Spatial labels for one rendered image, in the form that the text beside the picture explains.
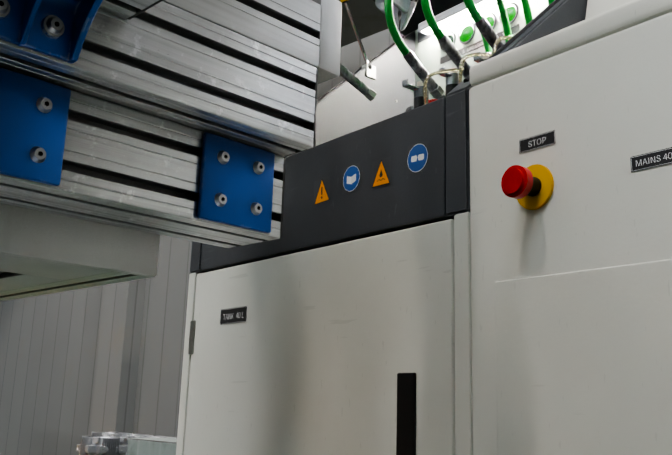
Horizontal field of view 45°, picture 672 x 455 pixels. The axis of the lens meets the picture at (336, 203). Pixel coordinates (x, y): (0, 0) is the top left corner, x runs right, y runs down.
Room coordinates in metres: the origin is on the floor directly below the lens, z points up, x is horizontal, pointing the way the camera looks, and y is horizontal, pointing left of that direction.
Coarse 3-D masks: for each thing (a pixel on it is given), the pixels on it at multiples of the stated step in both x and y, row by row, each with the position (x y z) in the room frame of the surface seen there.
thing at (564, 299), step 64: (576, 64) 0.82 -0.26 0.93; (640, 64) 0.76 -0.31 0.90; (512, 128) 0.89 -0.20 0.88; (576, 128) 0.82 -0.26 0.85; (640, 128) 0.76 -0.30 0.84; (576, 192) 0.82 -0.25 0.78; (640, 192) 0.77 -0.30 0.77; (512, 256) 0.89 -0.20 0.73; (576, 256) 0.83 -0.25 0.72; (640, 256) 0.77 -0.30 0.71; (512, 320) 0.89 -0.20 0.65; (576, 320) 0.83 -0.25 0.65; (640, 320) 0.77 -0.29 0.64; (512, 384) 0.89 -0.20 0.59; (576, 384) 0.83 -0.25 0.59; (640, 384) 0.77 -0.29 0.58; (512, 448) 0.90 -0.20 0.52; (576, 448) 0.83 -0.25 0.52; (640, 448) 0.78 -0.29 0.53
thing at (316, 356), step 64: (320, 256) 1.18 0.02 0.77; (384, 256) 1.06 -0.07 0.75; (448, 256) 0.97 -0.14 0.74; (256, 320) 1.31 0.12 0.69; (320, 320) 1.17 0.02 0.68; (384, 320) 1.06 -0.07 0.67; (448, 320) 0.97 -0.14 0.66; (192, 384) 1.46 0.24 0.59; (256, 384) 1.30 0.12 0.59; (320, 384) 1.17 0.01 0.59; (384, 384) 1.06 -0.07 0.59; (448, 384) 0.97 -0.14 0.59; (192, 448) 1.45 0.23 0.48; (256, 448) 1.29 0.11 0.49; (320, 448) 1.16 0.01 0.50; (384, 448) 1.06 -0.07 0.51; (448, 448) 0.97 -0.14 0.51
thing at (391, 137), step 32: (384, 128) 1.07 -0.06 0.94; (416, 128) 1.02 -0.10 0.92; (288, 160) 1.25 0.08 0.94; (320, 160) 1.18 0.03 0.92; (352, 160) 1.12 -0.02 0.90; (288, 192) 1.25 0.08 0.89; (352, 192) 1.12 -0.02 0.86; (384, 192) 1.07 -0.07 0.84; (416, 192) 1.02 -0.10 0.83; (288, 224) 1.25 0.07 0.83; (320, 224) 1.18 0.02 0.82; (352, 224) 1.12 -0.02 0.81; (384, 224) 1.07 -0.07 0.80; (416, 224) 1.03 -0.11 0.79; (224, 256) 1.40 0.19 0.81; (256, 256) 1.32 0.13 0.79
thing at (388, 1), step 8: (384, 0) 1.22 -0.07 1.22; (392, 0) 1.22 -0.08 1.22; (496, 0) 1.39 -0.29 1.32; (384, 8) 1.22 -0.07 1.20; (392, 8) 1.22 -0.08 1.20; (504, 8) 1.40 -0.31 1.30; (392, 16) 1.22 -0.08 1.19; (504, 16) 1.40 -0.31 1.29; (392, 24) 1.22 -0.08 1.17; (504, 24) 1.40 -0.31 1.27; (392, 32) 1.23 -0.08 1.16; (504, 32) 1.41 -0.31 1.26; (400, 40) 1.23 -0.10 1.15; (400, 48) 1.24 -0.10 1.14; (408, 48) 1.24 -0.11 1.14; (408, 56) 1.24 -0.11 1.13; (416, 64) 1.25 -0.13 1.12; (416, 72) 1.27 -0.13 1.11; (424, 72) 1.26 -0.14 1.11; (424, 80) 1.27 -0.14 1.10; (432, 80) 1.27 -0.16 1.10; (432, 88) 1.28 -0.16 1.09; (440, 88) 1.29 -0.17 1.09; (432, 96) 1.30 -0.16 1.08; (440, 96) 1.29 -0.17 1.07
